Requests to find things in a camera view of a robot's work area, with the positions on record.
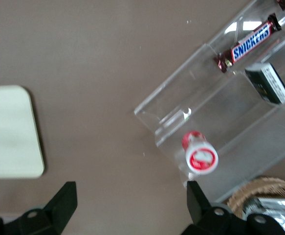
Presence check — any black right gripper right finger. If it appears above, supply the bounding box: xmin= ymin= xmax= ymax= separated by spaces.
xmin=180 ymin=180 xmax=285 ymax=235

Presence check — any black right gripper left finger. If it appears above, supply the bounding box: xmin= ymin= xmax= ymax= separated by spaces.
xmin=0 ymin=181 xmax=78 ymax=235

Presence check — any red gum bottle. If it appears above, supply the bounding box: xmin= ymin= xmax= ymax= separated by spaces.
xmin=181 ymin=130 xmax=219 ymax=175

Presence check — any cream plastic tray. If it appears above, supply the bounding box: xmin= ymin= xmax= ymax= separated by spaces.
xmin=0 ymin=84 xmax=45 ymax=180

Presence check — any light wicker basket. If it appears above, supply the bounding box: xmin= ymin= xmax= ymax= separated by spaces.
xmin=226 ymin=176 xmax=285 ymax=235

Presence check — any silver foil container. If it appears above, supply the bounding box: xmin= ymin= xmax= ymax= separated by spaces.
xmin=241 ymin=196 xmax=285 ymax=235

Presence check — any clear acrylic stepped display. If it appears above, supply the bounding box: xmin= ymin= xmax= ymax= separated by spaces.
xmin=133 ymin=0 xmax=285 ymax=204

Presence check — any small black box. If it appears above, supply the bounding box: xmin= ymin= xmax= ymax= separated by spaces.
xmin=244 ymin=62 xmax=285 ymax=105

